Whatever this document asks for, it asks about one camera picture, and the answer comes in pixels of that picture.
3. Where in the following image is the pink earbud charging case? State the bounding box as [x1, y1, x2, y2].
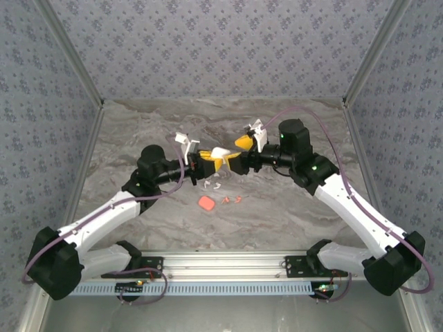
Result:
[197, 195, 216, 212]

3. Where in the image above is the small controller circuit board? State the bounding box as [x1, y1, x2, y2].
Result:
[115, 280, 145, 295]
[313, 282, 339, 295]

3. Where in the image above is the grey metal panel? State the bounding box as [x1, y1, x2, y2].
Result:
[37, 293, 415, 332]

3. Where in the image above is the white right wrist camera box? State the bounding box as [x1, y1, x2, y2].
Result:
[243, 119, 268, 153]

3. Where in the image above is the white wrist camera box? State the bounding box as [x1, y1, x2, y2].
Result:
[174, 132, 201, 166]
[243, 119, 268, 153]

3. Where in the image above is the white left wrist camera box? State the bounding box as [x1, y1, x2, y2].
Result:
[174, 132, 201, 166]

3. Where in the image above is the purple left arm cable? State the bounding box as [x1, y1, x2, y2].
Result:
[21, 134, 184, 306]

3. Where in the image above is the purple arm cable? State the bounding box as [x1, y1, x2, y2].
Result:
[262, 106, 435, 304]
[21, 134, 184, 306]

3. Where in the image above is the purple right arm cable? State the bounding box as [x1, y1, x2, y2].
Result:
[262, 106, 435, 304]

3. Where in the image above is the aluminium table side rail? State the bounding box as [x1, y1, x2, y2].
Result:
[341, 98, 397, 243]
[62, 100, 106, 229]

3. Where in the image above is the aluminium mounting rail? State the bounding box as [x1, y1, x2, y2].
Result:
[81, 251, 415, 282]

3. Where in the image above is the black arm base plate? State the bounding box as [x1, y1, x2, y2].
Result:
[284, 255, 350, 279]
[100, 256, 164, 279]

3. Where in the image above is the aluminium corner post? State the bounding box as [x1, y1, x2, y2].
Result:
[341, 0, 415, 109]
[34, 0, 106, 109]

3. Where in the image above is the pale blue slotted cable duct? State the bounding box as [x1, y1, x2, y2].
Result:
[69, 280, 316, 297]

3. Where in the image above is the aluminium lower frame rail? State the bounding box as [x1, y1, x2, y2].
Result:
[15, 290, 53, 332]
[397, 290, 435, 332]

